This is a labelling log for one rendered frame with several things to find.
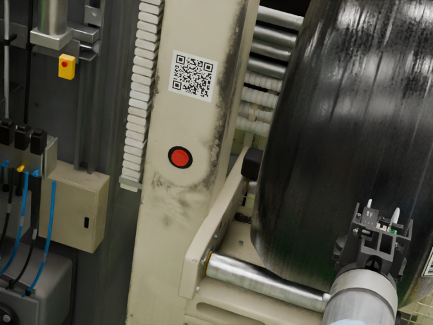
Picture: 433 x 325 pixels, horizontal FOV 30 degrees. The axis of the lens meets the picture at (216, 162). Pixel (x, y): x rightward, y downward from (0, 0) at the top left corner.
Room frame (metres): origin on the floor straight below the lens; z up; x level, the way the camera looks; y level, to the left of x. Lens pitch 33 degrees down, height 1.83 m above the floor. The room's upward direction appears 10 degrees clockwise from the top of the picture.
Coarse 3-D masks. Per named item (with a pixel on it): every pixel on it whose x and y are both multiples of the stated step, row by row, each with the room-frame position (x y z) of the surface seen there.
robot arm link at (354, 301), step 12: (348, 288) 0.66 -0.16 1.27; (360, 288) 0.66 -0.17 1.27; (336, 300) 0.64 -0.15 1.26; (348, 300) 0.64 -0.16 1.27; (360, 300) 0.64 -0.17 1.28; (372, 300) 0.64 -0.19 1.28; (384, 300) 0.65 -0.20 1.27; (324, 312) 0.64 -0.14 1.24; (336, 312) 0.62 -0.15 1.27; (348, 312) 0.61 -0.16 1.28; (360, 312) 0.61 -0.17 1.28; (372, 312) 0.62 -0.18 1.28; (384, 312) 0.63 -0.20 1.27; (324, 324) 0.61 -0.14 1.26; (336, 324) 0.60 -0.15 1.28; (348, 324) 0.59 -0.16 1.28; (360, 324) 0.59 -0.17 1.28; (372, 324) 0.60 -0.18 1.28; (384, 324) 0.61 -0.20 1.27
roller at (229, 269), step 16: (208, 256) 1.09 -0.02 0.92; (224, 256) 1.10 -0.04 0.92; (208, 272) 1.07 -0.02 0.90; (224, 272) 1.07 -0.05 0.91; (240, 272) 1.07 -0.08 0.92; (256, 272) 1.07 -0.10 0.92; (272, 272) 1.08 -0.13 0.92; (256, 288) 1.06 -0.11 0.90; (272, 288) 1.05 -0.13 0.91; (288, 288) 1.05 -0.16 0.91; (304, 288) 1.05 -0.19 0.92; (304, 304) 1.04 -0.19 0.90; (320, 304) 1.04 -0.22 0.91
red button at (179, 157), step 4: (176, 152) 1.17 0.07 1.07; (180, 152) 1.17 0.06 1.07; (184, 152) 1.17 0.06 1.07; (172, 156) 1.17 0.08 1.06; (176, 156) 1.17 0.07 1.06; (180, 156) 1.16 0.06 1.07; (184, 156) 1.16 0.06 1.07; (172, 160) 1.17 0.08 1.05; (176, 160) 1.17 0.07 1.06; (180, 160) 1.16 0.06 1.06; (184, 160) 1.16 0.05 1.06; (176, 164) 1.17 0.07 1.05; (180, 164) 1.16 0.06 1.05; (184, 164) 1.16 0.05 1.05
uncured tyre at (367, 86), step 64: (320, 0) 1.10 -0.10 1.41; (384, 0) 1.07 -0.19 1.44; (320, 64) 1.00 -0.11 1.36; (384, 64) 0.99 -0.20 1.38; (320, 128) 0.95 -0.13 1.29; (384, 128) 0.94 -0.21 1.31; (256, 192) 0.98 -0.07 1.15; (320, 192) 0.92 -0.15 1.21; (384, 192) 0.91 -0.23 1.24; (320, 256) 0.93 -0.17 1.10
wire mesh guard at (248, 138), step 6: (252, 108) 1.56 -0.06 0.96; (252, 114) 1.56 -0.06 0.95; (252, 120) 1.56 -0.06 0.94; (258, 120) 1.56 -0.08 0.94; (246, 132) 1.56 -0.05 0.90; (246, 138) 1.56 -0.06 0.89; (252, 138) 1.56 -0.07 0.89; (246, 144) 1.56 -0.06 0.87; (258, 144) 1.56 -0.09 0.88; (246, 198) 1.56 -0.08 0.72; (252, 198) 1.56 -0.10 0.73; (414, 306) 1.47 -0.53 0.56; (414, 312) 1.47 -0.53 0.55; (426, 312) 1.47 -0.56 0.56; (402, 318) 1.48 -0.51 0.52; (432, 318) 1.47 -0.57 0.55; (408, 324) 1.47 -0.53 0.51; (420, 324) 1.47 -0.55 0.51
